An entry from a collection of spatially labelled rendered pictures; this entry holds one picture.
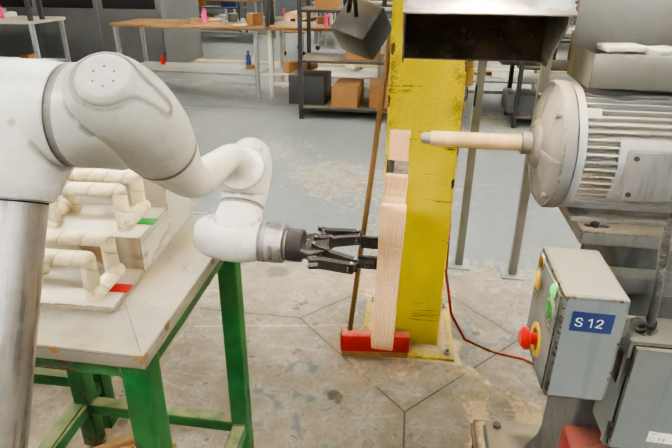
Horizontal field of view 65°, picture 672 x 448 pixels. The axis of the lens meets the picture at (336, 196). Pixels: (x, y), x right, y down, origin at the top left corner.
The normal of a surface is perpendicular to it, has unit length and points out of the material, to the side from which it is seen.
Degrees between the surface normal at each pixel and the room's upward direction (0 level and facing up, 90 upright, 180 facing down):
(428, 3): 38
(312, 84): 90
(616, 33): 90
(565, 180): 104
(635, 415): 90
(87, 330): 0
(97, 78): 47
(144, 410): 90
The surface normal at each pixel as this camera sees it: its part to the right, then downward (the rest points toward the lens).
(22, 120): 0.10, 0.23
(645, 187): -0.15, 0.40
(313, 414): 0.01, -0.92
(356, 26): -0.32, -0.33
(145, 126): 0.72, 0.50
